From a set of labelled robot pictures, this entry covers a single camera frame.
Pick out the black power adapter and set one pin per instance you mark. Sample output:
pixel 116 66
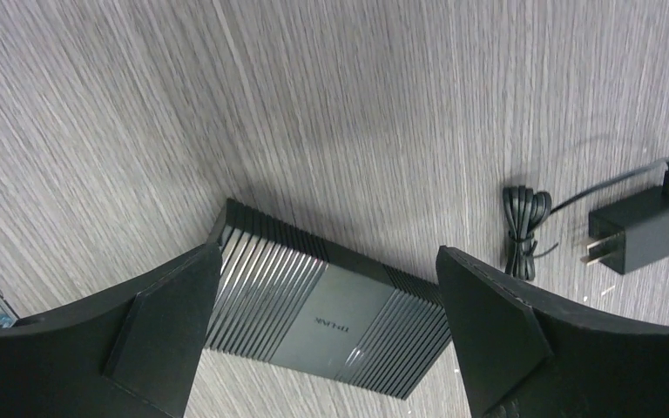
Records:
pixel 624 236

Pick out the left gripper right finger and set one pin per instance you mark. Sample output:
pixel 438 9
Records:
pixel 526 352

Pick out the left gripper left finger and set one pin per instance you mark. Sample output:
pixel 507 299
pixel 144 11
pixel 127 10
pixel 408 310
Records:
pixel 131 350

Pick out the black network switch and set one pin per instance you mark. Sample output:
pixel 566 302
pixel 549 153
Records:
pixel 295 300

